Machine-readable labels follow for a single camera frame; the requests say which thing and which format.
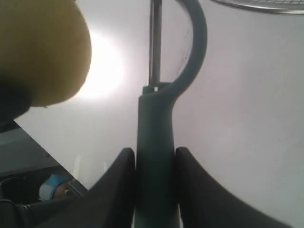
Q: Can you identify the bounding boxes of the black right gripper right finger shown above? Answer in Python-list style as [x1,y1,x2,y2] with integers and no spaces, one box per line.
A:
[175,147,289,228]

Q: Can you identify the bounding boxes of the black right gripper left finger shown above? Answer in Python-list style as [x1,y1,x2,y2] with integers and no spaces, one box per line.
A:
[30,147,136,228]

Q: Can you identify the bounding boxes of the oval steel mesh basket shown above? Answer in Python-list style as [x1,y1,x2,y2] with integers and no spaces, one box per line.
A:
[213,0,304,15]

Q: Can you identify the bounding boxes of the yellow lemon with sticker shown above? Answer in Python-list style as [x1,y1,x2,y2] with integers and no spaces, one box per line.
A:
[0,0,92,122]

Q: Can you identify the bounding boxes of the teal handled vegetable peeler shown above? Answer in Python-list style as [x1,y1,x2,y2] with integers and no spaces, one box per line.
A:
[134,0,207,228]

